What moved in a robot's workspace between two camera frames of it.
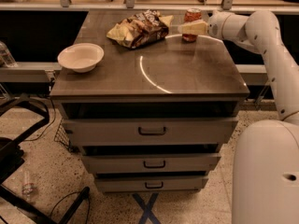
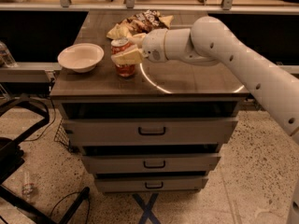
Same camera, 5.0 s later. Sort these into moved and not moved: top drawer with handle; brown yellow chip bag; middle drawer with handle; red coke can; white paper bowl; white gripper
Moved: white gripper; red coke can
Not moved: brown yellow chip bag; top drawer with handle; white paper bowl; middle drawer with handle
